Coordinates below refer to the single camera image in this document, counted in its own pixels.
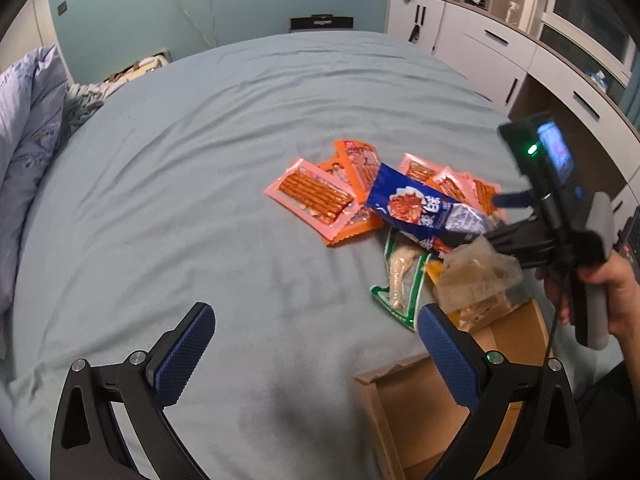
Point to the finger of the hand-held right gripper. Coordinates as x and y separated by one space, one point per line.
515 242
510 199

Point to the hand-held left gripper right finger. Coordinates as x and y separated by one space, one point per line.
450 360

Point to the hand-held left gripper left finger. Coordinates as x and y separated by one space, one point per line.
182 360

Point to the pink spicy stick packet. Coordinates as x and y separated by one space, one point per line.
417 167
482 191
310 197
450 182

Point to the cardboard box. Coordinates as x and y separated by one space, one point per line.
415 410

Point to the blue snack packet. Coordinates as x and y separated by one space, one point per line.
415 205

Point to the person's right hand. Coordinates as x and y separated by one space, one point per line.
620 290

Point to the clear crumpled snack bag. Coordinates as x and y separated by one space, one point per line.
475 270

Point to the black keyboard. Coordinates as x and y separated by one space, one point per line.
631 240

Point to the yellow snack packet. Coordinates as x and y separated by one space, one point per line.
434 272

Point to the green-edged chicken leg packet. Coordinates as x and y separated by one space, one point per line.
400 270

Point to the white drawer cabinet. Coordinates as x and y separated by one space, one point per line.
480 45

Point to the orange snack packet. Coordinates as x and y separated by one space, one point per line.
357 160
350 228

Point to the person's dark clothed leg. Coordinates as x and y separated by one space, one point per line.
615 410

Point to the clear water bottle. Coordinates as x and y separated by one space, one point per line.
513 9

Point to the light blue bed sheet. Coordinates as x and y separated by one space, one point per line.
200 160

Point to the lilac floral quilt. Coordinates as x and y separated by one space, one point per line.
30 135

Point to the clutter beside bed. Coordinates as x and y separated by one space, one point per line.
140 67

